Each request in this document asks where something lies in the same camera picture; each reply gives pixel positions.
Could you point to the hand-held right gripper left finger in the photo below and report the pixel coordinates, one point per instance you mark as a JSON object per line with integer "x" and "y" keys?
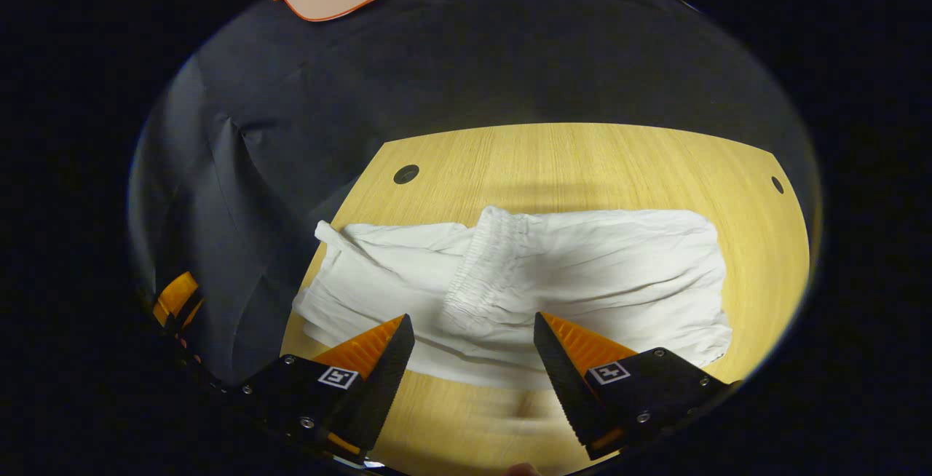
{"x": 382, "y": 385}

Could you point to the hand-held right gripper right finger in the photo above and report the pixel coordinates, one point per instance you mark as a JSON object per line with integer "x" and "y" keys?
{"x": 568, "y": 389}

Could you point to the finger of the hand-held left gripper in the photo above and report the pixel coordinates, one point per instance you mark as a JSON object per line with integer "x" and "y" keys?
{"x": 175, "y": 295}

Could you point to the white jeans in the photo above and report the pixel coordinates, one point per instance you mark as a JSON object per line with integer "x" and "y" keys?
{"x": 582, "y": 272}

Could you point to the black backdrop cloth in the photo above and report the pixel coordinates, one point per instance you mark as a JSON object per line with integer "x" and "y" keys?
{"x": 437, "y": 61}

